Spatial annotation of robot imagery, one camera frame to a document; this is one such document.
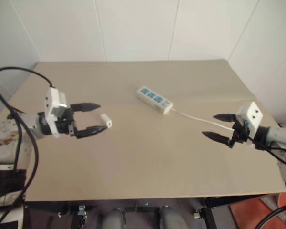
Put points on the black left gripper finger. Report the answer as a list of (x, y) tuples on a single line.
[(85, 107), (90, 131)]

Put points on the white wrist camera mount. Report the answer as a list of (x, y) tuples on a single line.
[(54, 100), (251, 113)]

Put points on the white plug adapter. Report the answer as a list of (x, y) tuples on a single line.
[(107, 120)]

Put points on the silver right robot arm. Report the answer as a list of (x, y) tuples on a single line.
[(277, 136)]

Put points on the white power strip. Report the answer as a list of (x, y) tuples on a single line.
[(155, 99)]

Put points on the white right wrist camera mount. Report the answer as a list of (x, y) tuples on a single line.
[(251, 113)]

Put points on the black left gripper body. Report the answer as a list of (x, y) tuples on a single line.
[(65, 126)]

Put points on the orange floor mat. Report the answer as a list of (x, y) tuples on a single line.
[(257, 210)]

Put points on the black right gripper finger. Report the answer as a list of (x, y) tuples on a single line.
[(217, 137), (226, 117)]

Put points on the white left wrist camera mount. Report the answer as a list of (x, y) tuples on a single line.
[(54, 100)]

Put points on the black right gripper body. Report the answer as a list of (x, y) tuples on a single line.
[(240, 132)]

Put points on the black table frame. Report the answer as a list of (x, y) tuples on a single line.
[(214, 202)]

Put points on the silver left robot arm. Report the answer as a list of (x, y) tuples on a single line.
[(29, 122)]

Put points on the grey rounded shape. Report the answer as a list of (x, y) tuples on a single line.
[(170, 217)]

